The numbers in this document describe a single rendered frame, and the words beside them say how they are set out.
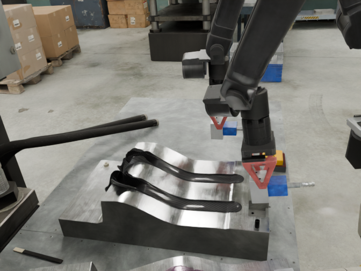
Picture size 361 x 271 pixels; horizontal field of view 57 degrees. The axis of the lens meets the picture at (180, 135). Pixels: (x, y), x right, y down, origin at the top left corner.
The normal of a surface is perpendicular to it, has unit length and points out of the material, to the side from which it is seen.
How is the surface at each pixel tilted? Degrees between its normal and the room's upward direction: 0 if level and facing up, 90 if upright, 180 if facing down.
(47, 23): 90
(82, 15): 90
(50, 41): 90
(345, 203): 0
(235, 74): 122
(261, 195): 81
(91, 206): 0
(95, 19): 90
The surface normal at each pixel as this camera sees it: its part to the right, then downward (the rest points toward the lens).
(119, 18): -0.37, 0.51
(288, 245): -0.06, -0.87
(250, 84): -0.28, 0.88
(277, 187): -0.24, 0.36
